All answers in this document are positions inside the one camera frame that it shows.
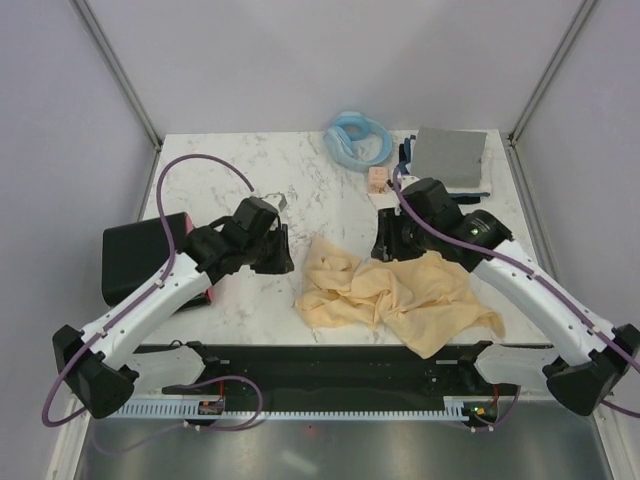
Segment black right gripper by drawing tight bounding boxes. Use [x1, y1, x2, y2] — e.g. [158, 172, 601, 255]
[370, 206, 438, 262]

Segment yellow t shirt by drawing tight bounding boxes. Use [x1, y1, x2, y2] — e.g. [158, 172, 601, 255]
[295, 236, 505, 359]

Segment small pink cube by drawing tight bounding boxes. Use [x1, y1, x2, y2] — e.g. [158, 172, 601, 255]
[367, 166, 390, 195]

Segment black pink drawer organizer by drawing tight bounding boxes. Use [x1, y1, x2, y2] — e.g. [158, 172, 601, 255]
[101, 212, 216, 307]

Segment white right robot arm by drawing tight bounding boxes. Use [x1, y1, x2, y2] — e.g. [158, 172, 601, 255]
[371, 208, 639, 416]

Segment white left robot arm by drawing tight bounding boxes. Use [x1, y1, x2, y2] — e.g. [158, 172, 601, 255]
[52, 216, 294, 419]

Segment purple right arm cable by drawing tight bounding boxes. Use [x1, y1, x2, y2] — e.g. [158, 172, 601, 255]
[392, 167, 640, 434]

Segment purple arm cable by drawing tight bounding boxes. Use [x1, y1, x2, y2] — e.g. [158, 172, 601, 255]
[392, 167, 640, 434]
[40, 154, 266, 456]

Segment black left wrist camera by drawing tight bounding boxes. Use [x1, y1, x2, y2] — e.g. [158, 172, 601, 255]
[232, 196, 279, 236]

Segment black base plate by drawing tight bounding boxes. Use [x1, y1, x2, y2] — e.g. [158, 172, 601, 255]
[129, 343, 551, 414]

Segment white slotted cable duct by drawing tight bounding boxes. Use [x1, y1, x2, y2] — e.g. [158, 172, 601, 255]
[109, 396, 480, 422]

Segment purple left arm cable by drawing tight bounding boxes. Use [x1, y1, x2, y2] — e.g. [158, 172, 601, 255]
[40, 154, 266, 456]

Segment aluminium frame post left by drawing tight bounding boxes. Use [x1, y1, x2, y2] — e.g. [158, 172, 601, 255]
[69, 0, 163, 152]

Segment aluminium frame post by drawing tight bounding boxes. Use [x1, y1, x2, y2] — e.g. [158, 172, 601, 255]
[69, 0, 163, 152]
[504, 0, 601, 148]

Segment aluminium frame post right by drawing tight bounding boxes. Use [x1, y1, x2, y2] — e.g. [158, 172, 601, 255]
[504, 0, 601, 148]

